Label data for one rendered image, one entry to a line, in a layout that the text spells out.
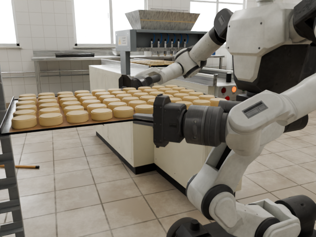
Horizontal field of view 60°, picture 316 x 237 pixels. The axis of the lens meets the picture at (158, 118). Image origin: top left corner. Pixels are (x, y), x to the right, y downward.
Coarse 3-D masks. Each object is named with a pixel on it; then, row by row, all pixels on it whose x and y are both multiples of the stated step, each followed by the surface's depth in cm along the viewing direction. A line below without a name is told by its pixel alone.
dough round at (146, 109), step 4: (144, 104) 73; (136, 108) 70; (140, 108) 69; (144, 108) 69; (148, 108) 69; (152, 108) 70; (136, 112) 70; (140, 112) 69; (144, 112) 69; (148, 112) 69; (152, 112) 70
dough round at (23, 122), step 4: (16, 116) 61; (20, 116) 61; (24, 116) 61; (28, 116) 61; (32, 116) 61; (12, 120) 58; (16, 120) 58; (20, 120) 58; (24, 120) 58; (28, 120) 58; (32, 120) 59; (36, 120) 61; (12, 124) 59; (16, 124) 58; (20, 124) 58; (24, 124) 58; (28, 124) 59; (32, 124) 59; (36, 124) 61; (16, 128) 58; (20, 128) 58; (24, 128) 59
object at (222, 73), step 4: (132, 60) 326; (136, 60) 315; (140, 60) 311; (204, 68) 206; (208, 68) 203; (200, 72) 211; (204, 72) 207; (208, 72) 203; (212, 72) 199; (216, 72) 195; (220, 72) 191; (224, 72) 187; (232, 72) 180; (220, 76) 192; (224, 76) 188; (232, 76) 181
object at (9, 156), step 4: (0, 156) 93; (4, 156) 94; (8, 156) 94; (12, 156) 95; (0, 160) 94; (4, 160) 94; (8, 160) 95; (12, 160) 95; (0, 164) 92; (4, 164) 92
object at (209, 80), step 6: (180, 78) 184; (186, 78) 178; (192, 78) 172; (198, 78) 166; (204, 78) 161; (210, 78) 156; (216, 78) 155; (204, 84) 162; (210, 84) 157; (216, 84) 156
